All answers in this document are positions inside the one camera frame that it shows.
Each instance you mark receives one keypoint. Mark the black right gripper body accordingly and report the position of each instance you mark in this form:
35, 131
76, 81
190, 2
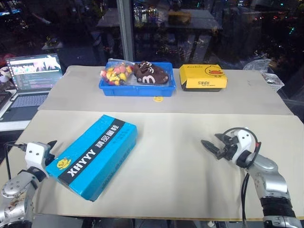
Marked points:
229, 148

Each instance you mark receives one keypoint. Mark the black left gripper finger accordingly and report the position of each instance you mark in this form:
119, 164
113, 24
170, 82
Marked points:
51, 145

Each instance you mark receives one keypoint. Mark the bag of colourful candies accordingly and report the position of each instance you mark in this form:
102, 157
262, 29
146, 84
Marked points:
116, 73

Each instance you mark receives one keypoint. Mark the clear crumpled plastic bag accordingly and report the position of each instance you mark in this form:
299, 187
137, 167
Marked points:
257, 65

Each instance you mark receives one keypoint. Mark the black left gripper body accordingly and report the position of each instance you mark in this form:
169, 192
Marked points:
50, 158

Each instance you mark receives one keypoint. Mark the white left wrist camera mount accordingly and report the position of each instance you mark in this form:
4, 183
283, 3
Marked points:
35, 154

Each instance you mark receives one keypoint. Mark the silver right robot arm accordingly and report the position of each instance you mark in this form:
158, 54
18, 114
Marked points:
268, 180

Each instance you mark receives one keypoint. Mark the open grey laptop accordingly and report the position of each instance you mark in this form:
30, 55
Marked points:
33, 78

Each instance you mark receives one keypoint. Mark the brown chocolate candy bag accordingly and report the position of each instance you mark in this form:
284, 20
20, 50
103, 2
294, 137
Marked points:
152, 74

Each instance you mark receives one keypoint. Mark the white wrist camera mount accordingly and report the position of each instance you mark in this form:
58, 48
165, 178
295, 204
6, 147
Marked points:
244, 140
35, 154

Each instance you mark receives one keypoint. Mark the yellow duck print box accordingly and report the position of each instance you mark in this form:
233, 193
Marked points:
204, 82

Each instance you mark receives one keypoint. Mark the blue plastic tray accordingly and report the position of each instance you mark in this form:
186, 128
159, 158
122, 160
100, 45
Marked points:
137, 91

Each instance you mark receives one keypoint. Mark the small yellow round disc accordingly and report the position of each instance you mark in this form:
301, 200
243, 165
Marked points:
158, 99

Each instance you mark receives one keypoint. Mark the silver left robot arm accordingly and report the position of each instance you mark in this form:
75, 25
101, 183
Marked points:
16, 192

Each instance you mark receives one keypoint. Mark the long blue cardboard box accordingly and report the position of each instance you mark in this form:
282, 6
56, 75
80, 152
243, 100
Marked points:
95, 156

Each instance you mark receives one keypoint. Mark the large beige table mat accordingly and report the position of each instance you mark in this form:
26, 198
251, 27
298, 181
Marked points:
171, 171

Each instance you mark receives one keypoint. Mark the grey beige table mat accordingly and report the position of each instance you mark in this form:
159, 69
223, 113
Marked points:
213, 102

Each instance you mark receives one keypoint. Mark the white mesh basket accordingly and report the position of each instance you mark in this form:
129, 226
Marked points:
275, 83

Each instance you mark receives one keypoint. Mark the grey window frame post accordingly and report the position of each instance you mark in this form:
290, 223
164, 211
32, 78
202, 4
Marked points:
125, 31

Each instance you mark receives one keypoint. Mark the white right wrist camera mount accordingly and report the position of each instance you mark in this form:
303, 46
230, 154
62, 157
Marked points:
244, 140

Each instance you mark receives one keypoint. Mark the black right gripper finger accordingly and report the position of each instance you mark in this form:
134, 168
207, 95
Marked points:
222, 138
211, 147

